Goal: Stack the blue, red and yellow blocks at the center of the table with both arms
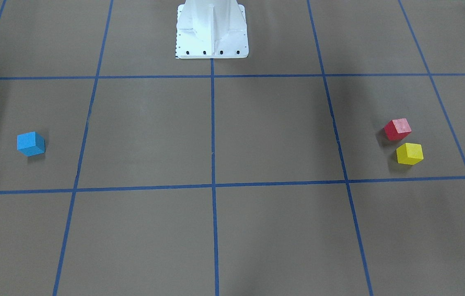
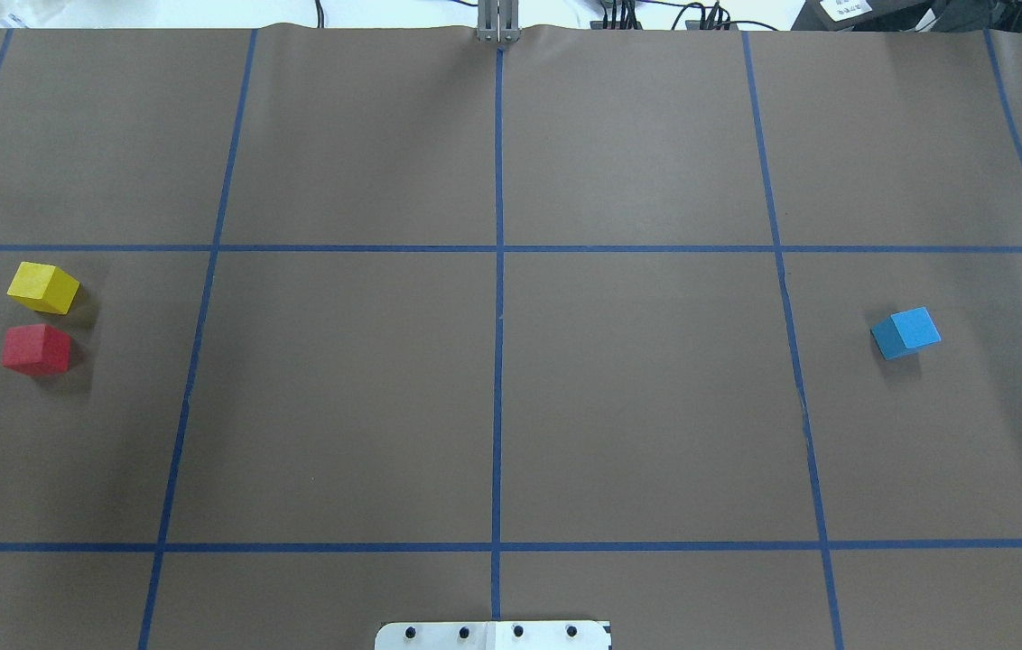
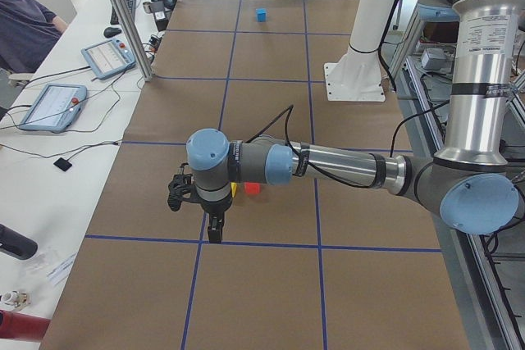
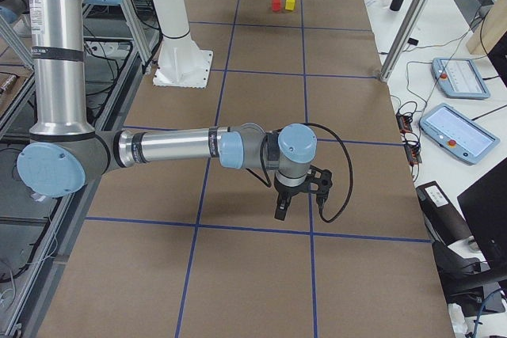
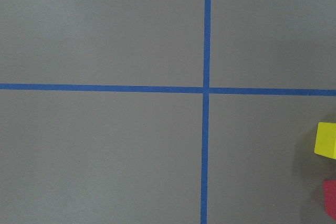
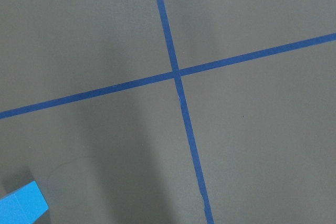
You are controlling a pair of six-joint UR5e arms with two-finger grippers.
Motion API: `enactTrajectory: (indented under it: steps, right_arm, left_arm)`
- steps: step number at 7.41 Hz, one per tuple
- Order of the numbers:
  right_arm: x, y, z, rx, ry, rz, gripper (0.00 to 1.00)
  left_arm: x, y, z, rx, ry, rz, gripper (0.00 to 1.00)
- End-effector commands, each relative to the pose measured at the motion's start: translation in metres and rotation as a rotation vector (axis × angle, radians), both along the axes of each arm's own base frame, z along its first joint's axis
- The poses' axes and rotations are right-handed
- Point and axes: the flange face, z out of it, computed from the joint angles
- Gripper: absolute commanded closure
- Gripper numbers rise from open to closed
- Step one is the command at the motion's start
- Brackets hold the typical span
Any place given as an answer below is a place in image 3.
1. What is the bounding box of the red cube block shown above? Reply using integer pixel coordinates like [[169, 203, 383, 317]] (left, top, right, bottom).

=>
[[244, 182, 261, 195]]

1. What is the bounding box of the yellow cube block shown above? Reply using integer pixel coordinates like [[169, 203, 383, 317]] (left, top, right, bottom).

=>
[[231, 182, 238, 198]]

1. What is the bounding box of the seated person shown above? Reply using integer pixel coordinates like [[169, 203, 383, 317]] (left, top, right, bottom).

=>
[[1, 0, 68, 73]]

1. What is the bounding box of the brown paper table cover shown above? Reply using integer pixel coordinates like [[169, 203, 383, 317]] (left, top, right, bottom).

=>
[[42, 0, 468, 349]]

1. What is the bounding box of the black computer mouse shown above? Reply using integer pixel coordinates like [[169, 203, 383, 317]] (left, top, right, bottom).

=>
[[103, 27, 122, 39]]

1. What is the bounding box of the near teach pendant tablet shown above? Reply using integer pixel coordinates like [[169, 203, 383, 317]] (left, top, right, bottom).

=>
[[18, 84, 88, 133]]

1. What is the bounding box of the teach pendant tablet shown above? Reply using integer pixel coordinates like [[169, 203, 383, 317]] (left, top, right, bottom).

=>
[[80, 38, 135, 80], [18, 84, 88, 133]]

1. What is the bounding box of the blue cube block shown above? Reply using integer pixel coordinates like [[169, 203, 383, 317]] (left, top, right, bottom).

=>
[[256, 8, 267, 23]]

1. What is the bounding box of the far teach pendant tablet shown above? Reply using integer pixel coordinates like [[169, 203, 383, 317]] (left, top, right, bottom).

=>
[[80, 38, 135, 80]]

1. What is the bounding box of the red cylinder object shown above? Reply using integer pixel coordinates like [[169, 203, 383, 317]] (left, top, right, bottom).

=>
[[1, 310, 51, 342]]

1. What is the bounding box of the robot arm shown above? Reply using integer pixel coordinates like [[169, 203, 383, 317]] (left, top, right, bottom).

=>
[[168, 0, 524, 243]]

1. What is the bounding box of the black cylinder object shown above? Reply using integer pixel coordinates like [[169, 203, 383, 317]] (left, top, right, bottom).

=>
[[0, 225, 38, 260]]

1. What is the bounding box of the aluminium frame post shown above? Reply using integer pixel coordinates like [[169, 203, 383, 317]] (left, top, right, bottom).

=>
[[110, 0, 153, 82]]

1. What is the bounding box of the black keyboard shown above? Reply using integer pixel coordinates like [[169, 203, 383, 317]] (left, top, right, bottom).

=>
[[110, 0, 136, 25]]

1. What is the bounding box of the small black square pad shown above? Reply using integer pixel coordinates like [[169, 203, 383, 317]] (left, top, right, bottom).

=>
[[53, 157, 72, 172]]

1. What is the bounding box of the white camera stand post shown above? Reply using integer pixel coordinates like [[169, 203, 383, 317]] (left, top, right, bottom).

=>
[[324, 0, 397, 102]]

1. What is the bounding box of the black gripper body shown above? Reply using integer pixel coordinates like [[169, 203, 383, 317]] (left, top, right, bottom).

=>
[[200, 196, 233, 215]]

